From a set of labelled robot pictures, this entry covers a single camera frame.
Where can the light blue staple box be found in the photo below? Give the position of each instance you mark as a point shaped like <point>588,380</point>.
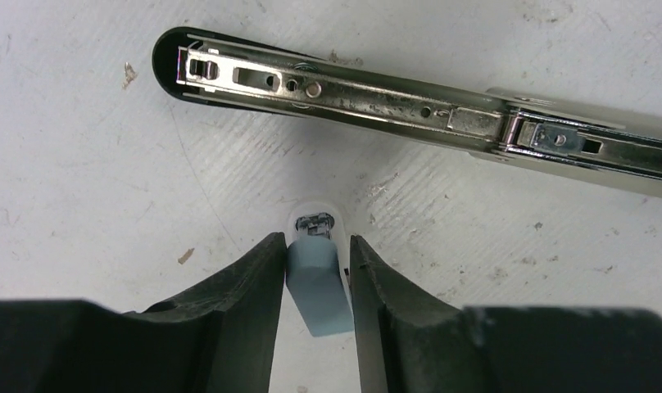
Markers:
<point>317,271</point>

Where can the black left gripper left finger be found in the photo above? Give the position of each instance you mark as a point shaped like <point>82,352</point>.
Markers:
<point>216,336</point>

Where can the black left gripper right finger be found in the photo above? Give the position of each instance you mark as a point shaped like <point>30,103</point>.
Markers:
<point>408,340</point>

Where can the silver black stapler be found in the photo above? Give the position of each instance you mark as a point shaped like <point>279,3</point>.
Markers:
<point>595,144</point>

